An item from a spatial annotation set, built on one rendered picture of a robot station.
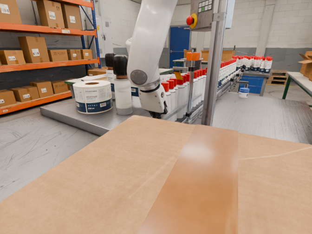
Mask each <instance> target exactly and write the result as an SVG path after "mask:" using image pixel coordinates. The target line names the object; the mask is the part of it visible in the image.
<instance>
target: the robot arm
mask: <svg viewBox="0 0 312 234"><path fill-rule="evenodd" d="M177 1H178V0H142V3H141V7H140V10H139V13H138V16H137V20H136V24H135V27H134V32H133V35H132V38H130V39H128V40H127V41H126V42H125V45H126V48H127V52H128V55H129V57H128V63H127V76H128V79H129V81H130V82H131V83H132V84H133V85H135V86H137V87H138V94H139V99H140V103H141V106H142V108H143V109H144V110H146V111H148V112H149V113H150V115H151V116H152V117H153V118H156V119H161V115H162V114H167V113H168V111H167V108H166V107H168V100H167V96H166V93H165V90H164V88H163V86H162V85H161V84H160V83H162V80H161V79H160V74H159V69H158V62H159V59H160V56H161V54H162V51H163V47H164V44H165V41H166V38H167V35H168V31H169V27H170V23H171V20H172V16H173V13H174V10H175V7H176V4H177Z"/></svg>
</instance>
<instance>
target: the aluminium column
mask: <svg viewBox="0 0 312 234"><path fill-rule="evenodd" d="M228 5H229V0H214V11H213V13H214V14H215V13H226V14H227V13H228ZM225 29H226V22H225V21H213V22H212V28H211V37H210V46H209V55H208V66H207V75H206V84H205V93H204V101H203V110H202V119H201V125H206V126H212V125H213V118H214V110H215V101H216V94H217V87H218V80H219V73H220V66H221V57H222V49H223V43H224V36H225Z"/></svg>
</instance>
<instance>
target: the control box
mask: <svg viewBox="0 0 312 234"><path fill-rule="evenodd" d="M203 1H205V0H191V7H190V16H192V17H193V18H194V23H193V24H191V25H190V26H189V30H190V31H192V32H209V31H211V28H212V22H213V18H214V13H213V11H214V2H215V0H213V4H212V10H209V11H206V12H202V13H198V6H199V3H200V2H203ZM234 3H235V0H229V5H228V12H227V18H226V29H230V28H231V24H232V18H233V11H234Z"/></svg>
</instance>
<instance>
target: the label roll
mask: <svg viewBox="0 0 312 234"><path fill-rule="evenodd" d="M73 89H74V95H75V100H76V105H77V110H78V112H80V113H84V114H95V113H101V112H105V111H109V110H110V109H112V108H113V104H112V94H111V83H110V82H109V81H104V80H91V81H83V82H77V83H74V84H73Z"/></svg>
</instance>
